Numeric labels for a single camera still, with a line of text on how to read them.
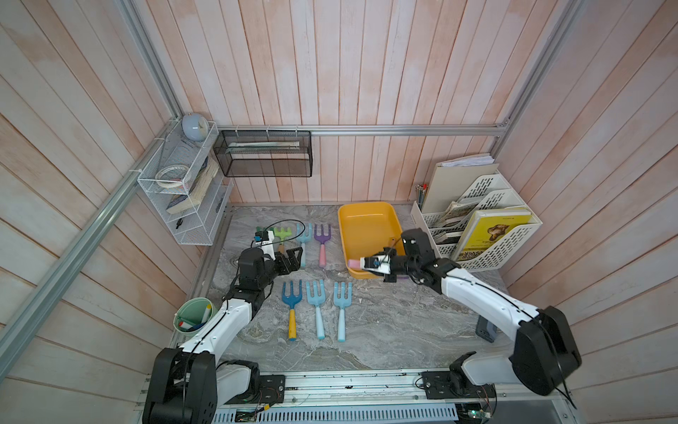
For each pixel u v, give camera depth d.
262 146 0.90
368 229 1.03
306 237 1.08
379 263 0.67
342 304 0.90
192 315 0.75
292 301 0.90
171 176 0.75
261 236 0.75
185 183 0.70
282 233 1.08
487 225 0.84
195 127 0.82
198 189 0.80
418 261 0.64
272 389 0.73
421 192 1.01
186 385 0.40
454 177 0.93
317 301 0.90
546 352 0.42
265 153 1.03
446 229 1.00
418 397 0.73
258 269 0.65
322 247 1.04
